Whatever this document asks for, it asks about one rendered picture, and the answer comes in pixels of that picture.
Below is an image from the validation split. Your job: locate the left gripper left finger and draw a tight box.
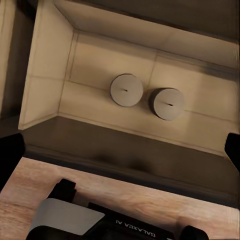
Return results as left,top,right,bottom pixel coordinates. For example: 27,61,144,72
0,133,26,192

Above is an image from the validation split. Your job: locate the pillar candle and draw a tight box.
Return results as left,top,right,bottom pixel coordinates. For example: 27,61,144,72
148,87,186,121
109,73,143,107

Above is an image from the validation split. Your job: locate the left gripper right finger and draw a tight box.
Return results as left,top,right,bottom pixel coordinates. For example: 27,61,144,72
224,132,240,172

